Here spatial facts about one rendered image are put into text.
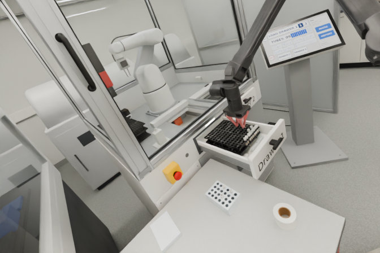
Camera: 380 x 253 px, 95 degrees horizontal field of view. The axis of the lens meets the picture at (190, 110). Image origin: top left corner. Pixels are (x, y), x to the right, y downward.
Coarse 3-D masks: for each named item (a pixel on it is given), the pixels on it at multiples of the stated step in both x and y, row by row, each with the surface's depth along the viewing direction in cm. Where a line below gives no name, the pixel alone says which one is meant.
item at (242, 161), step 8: (208, 128) 101; (264, 128) 87; (200, 136) 97; (264, 136) 88; (200, 144) 92; (208, 144) 88; (208, 152) 90; (216, 152) 85; (224, 152) 80; (232, 152) 85; (248, 152) 82; (232, 160) 78; (240, 160) 74; (248, 168) 72
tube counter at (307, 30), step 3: (309, 27) 130; (300, 30) 131; (303, 30) 130; (306, 30) 130; (309, 30) 129; (312, 30) 129; (291, 33) 133; (294, 33) 132; (297, 33) 131; (300, 33) 131; (303, 33) 130; (285, 36) 134; (288, 36) 133; (291, 36) 132; (294, 36) 132; (297, 36) 131; (288, 39) 132
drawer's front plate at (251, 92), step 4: (252, 88) 119; (248, 92) 116; (252, 92) 119; (244, 96) 113; (248, 96) 116; (252, 96) 120; (252, 100) 120; (256, 100) 124; (244, 104) 115; (248, 104) 118; (252, 104) 121
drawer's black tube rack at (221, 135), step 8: (224, 120) 102; (216, 128) 97; (224, 128) 94; (232, 128) 92; (240, 128) 89; (248, 128) 87; (208, 136) 93; (216, 136) 91; (224, 136) 93; (232, 136) 87; (240, 136) 85; (256, 136) 85; (216, 144) 90; (224, 144) 83; (232, 144) 81; (248, 144) 82; (240, 152) 79
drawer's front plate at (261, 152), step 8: (280, 120) 79; (272, 128) 77; (280, 128) 79; (272, 136) 74; (280, 136) 80; (264, 144) 70; (280, 144) 81; (256, 152) 68; (264, 152) 71; (272, 152) 76; (248, 160) 67; (256, 160) 67; (256, 168) 68; (264, 168) 73; (256, 176) 69
